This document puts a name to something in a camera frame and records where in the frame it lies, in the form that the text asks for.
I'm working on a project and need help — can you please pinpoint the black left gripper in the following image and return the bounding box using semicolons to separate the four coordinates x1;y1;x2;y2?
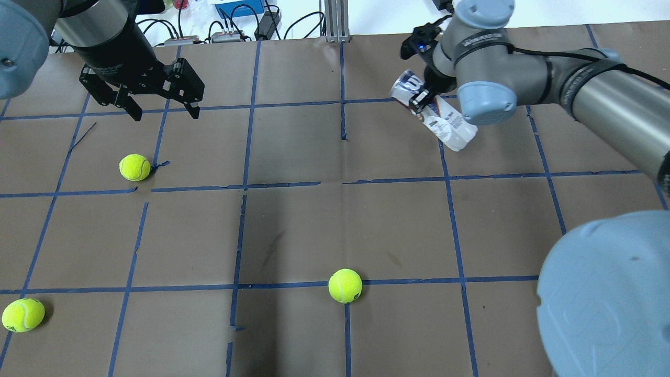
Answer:
79;57;205;121

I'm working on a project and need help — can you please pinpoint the tennis ball near left side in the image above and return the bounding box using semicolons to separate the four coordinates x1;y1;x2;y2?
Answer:
119;153;152;182

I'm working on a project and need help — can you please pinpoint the aluminium frame post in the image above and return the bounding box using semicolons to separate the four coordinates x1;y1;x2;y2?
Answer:
323;0;350;43

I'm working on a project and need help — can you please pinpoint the blue box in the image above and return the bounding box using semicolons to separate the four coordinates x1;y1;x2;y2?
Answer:
208;1;265;19

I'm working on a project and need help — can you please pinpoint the tennis ball far left side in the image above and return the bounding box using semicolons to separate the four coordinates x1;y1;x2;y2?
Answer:
2;298;46;332

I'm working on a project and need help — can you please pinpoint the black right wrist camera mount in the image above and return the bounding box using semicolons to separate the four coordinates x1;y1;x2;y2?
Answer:
400;23;443;60

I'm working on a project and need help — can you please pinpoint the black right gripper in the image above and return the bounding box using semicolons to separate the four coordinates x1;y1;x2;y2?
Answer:
408;66;457;115

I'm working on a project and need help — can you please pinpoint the tennis ball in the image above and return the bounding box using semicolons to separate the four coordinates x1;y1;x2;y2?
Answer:
328;268;362;304
119;153;152;182
2;298;46;332

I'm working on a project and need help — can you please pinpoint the tennis ball centre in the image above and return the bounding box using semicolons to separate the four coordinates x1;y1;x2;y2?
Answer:
328;268;362;304

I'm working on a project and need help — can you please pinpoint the black power adapter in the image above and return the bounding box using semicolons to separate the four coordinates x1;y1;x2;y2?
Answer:
254;10;282;40

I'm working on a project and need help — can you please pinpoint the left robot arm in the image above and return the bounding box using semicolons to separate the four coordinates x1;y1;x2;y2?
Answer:
1;1;205;121

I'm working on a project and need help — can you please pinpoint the tangle of cables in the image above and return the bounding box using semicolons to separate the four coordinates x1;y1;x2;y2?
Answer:
133;0;325;48

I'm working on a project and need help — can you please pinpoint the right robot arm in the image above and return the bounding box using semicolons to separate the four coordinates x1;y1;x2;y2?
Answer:
400;1;668;376

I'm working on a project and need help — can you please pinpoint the clear tennis ball can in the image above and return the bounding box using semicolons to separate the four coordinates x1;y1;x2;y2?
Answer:
389;69;478;152

